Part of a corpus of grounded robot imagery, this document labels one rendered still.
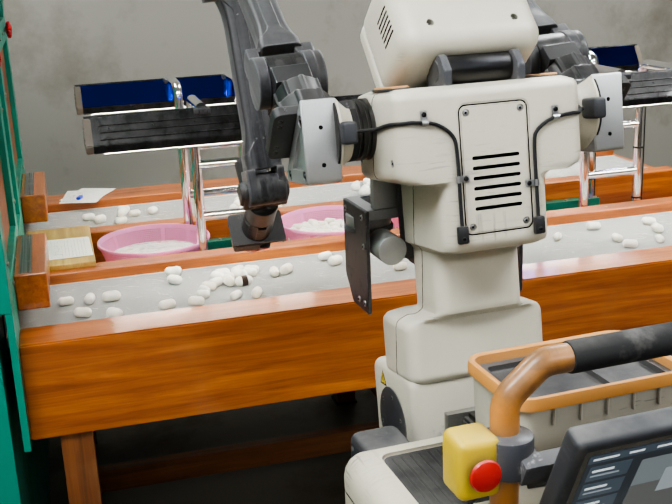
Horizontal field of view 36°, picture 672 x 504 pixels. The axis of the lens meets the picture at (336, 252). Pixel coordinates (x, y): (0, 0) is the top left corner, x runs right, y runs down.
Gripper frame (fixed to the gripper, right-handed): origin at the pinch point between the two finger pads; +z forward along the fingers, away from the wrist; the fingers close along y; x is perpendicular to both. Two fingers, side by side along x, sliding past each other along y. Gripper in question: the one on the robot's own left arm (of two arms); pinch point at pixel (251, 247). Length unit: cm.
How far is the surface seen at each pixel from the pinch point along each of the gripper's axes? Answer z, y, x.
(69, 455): 12, 39, 32
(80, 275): 28.9, 32.8, -11.4
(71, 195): 86, 32, -61
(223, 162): 20.1, -1.4, -30.6
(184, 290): 18.8, 12.3, -0.5
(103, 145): -0.5, 25.3, -26.0
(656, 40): 142, -215, -134
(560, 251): 15, -72, 4
